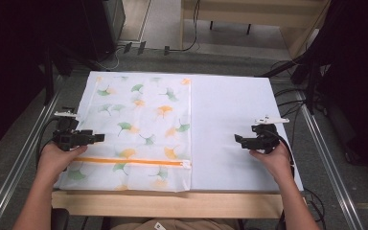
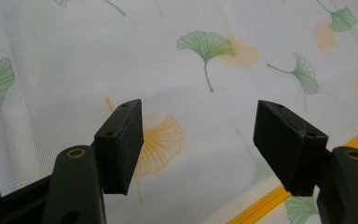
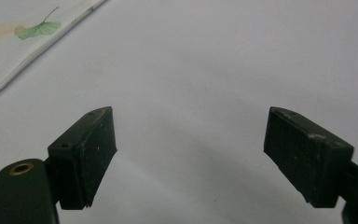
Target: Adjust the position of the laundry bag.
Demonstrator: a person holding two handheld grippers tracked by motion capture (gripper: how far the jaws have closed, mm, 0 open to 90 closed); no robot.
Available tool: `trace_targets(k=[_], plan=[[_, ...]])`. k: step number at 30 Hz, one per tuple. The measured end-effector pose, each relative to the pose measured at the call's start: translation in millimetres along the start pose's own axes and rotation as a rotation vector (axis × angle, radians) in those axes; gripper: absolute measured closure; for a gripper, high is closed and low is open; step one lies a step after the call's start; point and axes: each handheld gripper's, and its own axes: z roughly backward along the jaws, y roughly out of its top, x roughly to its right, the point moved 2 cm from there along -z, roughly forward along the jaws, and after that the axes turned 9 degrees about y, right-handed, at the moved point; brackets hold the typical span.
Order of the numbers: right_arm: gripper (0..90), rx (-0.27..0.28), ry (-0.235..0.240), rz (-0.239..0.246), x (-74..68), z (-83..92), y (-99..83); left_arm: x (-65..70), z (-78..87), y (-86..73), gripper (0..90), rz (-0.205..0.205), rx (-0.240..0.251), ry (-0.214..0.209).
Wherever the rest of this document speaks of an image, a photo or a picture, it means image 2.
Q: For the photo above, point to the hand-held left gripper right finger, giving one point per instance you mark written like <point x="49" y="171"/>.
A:
<point x="289" y="149"/>

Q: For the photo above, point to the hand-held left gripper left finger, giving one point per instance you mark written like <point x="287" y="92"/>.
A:
<point x="118" y="155"/>

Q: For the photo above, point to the white leaf-print mesh laundry bag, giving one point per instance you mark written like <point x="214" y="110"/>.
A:
<point x="74" y="62"/>

